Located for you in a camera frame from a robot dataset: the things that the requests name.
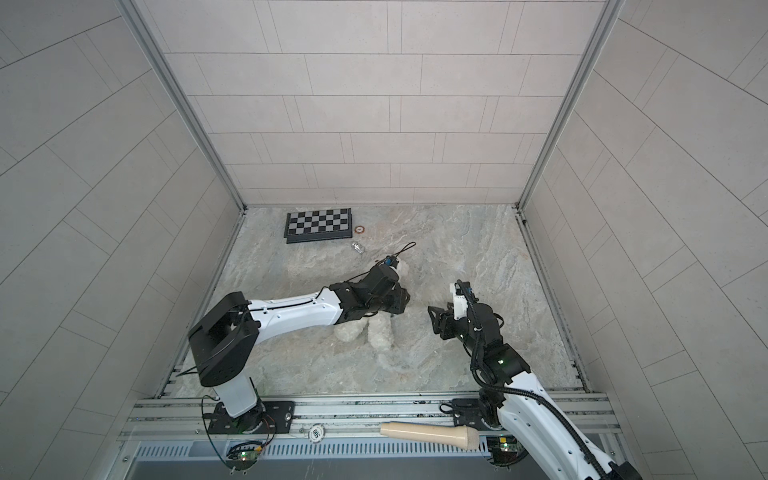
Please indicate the white fluffy teddy bear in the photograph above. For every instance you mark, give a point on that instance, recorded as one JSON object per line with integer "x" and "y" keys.
{"x": 372, "y": 330}

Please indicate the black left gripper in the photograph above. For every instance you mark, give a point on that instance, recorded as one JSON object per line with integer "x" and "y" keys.
{"x": 399, "y": 303}

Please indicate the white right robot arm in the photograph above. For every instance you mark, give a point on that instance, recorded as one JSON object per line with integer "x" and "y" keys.
{"x": 517, "y": 401}

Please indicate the right green circuit board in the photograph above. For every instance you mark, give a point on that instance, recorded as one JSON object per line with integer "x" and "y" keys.
{"x": 502, "y": 453}

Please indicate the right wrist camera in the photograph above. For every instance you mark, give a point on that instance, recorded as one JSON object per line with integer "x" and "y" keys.
{"x": 463, "y": 299}

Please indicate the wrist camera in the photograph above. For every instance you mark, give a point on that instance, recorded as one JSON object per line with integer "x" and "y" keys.
{"x": 392, "y": 262}
{"x": 463, "y": 299}

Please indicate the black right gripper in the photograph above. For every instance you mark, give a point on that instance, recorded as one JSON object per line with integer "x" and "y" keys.
{"x": 443, "y": 318}

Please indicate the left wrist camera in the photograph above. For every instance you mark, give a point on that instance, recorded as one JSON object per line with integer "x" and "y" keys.
{"x": 392, "y": 262}

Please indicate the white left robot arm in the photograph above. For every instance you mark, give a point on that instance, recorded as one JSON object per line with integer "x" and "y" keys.
{"x": 221, "y": 342}

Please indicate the left green circuit board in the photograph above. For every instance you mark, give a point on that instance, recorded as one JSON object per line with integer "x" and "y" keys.
{"x": 246, "y": 452}

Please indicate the green circuit board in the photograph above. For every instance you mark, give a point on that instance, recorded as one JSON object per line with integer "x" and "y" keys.
{"x": 502, "y": 453}
{"x": 246, "y": 452}

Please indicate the folded black chess board box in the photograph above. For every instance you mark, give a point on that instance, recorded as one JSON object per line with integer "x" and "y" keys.
{"x": 318, "y": 225}

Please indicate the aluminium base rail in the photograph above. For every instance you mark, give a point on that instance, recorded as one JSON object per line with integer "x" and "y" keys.
{"x": 345, "y": 415}

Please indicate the beige wooden handle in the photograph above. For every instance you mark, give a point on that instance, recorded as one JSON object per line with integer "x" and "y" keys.
{"x": 462, "y": 437}

